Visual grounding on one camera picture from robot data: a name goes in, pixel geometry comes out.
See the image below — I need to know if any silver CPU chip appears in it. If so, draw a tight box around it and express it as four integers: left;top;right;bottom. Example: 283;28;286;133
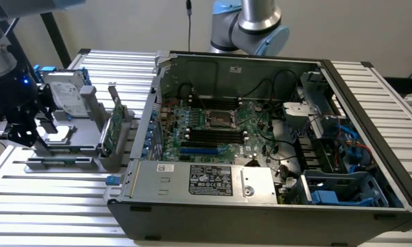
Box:
43;125;79;146

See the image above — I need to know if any grey disk bay cage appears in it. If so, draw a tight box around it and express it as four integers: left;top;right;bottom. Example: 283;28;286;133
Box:
282;72;348;139

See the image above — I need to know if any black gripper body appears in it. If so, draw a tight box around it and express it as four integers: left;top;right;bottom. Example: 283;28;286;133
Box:
0;65;51;121

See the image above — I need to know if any blue disk bay tray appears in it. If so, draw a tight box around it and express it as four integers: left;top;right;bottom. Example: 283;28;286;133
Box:
300;169;391;208

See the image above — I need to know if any black metal frame post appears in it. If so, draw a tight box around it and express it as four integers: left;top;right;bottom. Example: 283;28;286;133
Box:
40;12;73;69

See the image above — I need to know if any green graphics card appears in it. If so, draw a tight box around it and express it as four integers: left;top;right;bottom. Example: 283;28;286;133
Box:
99;81;127;158

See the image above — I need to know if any black power wire loop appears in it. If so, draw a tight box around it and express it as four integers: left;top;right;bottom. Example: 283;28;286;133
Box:
176;82;195;102
241;68;302;102

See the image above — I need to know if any CPU socket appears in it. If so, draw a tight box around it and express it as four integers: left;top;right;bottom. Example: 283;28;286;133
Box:
203;109;243;130

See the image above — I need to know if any blue expansion slot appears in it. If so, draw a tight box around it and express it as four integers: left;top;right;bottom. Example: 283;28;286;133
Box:
180;147;219;156

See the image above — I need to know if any silver power supply unit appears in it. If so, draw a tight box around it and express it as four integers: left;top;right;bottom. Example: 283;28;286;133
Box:
121;161;279;205

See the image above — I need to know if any black open PC case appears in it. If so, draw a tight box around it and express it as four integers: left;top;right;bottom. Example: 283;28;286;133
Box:
108;50;412;241

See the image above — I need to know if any grey parts rack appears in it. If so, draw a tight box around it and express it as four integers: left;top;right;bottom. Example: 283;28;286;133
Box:
23;82;139;173

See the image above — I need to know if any black hanging cable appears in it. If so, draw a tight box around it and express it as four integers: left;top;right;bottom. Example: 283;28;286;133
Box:
187;0;193;51

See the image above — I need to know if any silver hard disk drive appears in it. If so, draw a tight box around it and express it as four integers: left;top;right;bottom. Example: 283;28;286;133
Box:
40;71;89;118

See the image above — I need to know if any green motherboard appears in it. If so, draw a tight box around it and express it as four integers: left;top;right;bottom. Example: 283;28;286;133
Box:
156;96;299;167

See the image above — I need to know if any black RAM slot bank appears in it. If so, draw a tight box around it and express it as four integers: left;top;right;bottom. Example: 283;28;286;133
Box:
188;95;244;110
184;128;249;145

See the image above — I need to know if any blue SATA wire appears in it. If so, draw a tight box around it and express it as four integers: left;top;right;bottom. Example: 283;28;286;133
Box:
332;122;368;173

